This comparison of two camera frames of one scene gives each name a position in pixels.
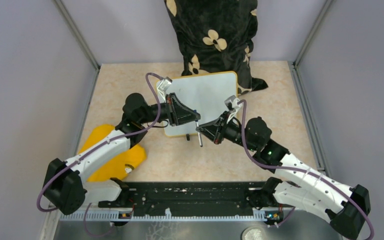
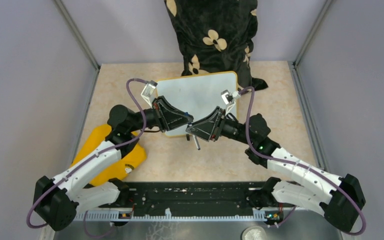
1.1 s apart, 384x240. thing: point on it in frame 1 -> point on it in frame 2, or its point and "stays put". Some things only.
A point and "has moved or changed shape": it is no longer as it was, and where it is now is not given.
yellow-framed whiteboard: x=206 y=94 stays put
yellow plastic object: x=120 y=165 stays put
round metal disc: x=253 y=233 stays put
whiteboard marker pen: x=199 y=134 has moved or changed shape
